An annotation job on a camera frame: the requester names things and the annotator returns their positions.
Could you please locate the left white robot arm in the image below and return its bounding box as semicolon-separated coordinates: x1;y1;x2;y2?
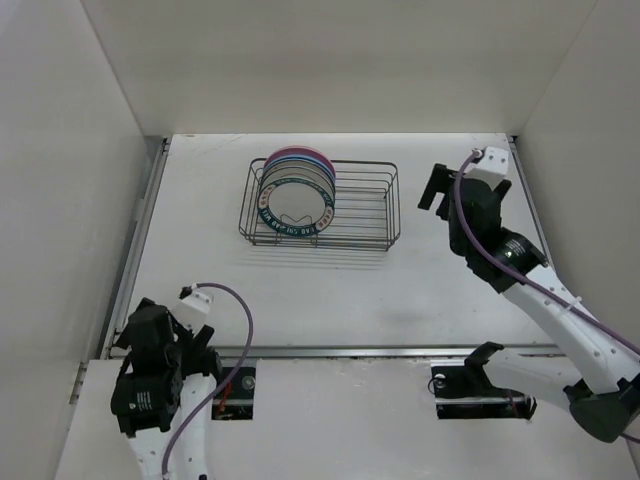
110;292;224;479

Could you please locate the white plate flower outline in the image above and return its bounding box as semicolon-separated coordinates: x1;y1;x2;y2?
261;167;335;194

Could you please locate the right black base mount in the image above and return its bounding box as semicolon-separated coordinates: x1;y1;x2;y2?
427;364;537;421

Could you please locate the pink plate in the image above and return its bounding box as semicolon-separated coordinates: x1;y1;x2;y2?
265;145;333;169

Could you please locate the right aluminium side rail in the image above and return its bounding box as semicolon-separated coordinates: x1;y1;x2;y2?
507;135;553;263

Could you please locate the blue plate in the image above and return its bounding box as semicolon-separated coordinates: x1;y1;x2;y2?
264;153;336;177

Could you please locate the left aluminium side rail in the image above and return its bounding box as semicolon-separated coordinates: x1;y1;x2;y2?
92;136;172;359

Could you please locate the aluminium side rail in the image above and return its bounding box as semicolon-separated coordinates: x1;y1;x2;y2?
507;135;553;263
92;136;172;359

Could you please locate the front aluminium rail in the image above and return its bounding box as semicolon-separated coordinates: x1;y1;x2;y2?
100;344;563;359

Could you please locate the green rimmed white plate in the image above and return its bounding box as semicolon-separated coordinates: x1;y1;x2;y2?
257;178;335;238

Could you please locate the white plate orange sunburst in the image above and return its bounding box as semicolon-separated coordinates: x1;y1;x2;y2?
262;159;335;187

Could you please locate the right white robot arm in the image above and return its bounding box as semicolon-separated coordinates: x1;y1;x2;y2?
418;164;639;443

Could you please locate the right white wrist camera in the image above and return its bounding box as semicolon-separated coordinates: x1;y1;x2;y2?
464;147;509;190

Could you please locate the grey wire dish rack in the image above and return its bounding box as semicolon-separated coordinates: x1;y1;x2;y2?
238;158;401;251

